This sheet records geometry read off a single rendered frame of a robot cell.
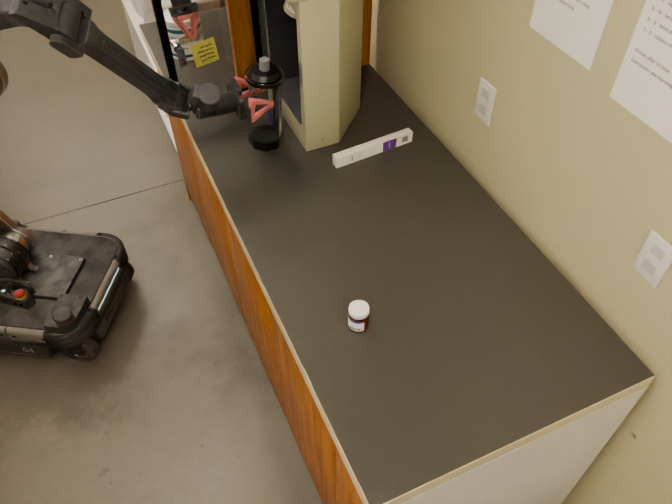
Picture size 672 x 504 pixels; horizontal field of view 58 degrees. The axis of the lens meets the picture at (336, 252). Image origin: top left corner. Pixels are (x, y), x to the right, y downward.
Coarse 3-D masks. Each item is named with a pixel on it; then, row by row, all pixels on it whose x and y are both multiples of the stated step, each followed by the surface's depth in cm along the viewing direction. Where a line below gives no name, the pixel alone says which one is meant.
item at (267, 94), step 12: (264, 84) 161; (252, 96) 166; (264, 96) 165; (276, 96) 166; (276, 108) 169; (264, 120) 170; (276, 120) 172; (252, 132) 175; (264, 132) 173; (276, 132) 175
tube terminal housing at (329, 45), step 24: (312, 0) 153; (336, 0) 156; (360, 0) 172; (312, 24) 158; (336, 24) 161; (360, 24) 178; (312, 48) 162; (336, 48) 166; (360, 48) 185; (312, 72) 168; (336, 72) 171; (360, 72) 191; (312, 96) 173; (336, 96) 177; (288, 120) 194; (312, 120) 179; (336, 120) 183; (312, 144) 186
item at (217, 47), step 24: (168, 0) 166; (192, 0) 169; (216, 0) 173; (240, 0) 177; (168, 24) 170; (192, 24) 174; (216, 24) 178; (240, 24) 182; (192, 48) 179; (216, 48) 183; (240, 48) 187; (168, 72) 180; (192, 72) 184; (216, 72) 188; (240, 72) 192
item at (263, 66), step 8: (256, 64) 165; (264, 64) 161; (272, 64) 165; (248, 72) 164; (256, 72) 162; (264, 72) 163; (272, 72) 163; (280, 72) 165; (256, 80) 162; (264, 80) 161; (272, 80) 162
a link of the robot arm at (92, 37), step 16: (80, 32) 130; (96, 32) 131; (64, 48) 127; (80, 48) 128; (96, 48) 132; (112, 48) 136; (112, 64) 138; (128, 64) 141; (144, 64) 146; (128, 80) 146; (144, 80) 146; (160, 80) 151; (160, 96) 153; (176, 96) 157
